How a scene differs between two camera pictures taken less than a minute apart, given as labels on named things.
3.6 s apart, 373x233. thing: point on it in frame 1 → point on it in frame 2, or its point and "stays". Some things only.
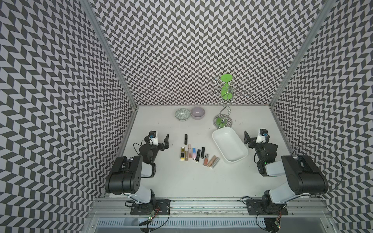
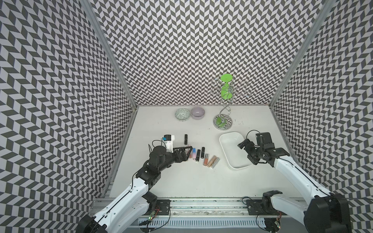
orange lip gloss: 206,159 stays
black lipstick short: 202,152 stays
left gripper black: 161,147 → 184,157
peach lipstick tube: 211,161 stays
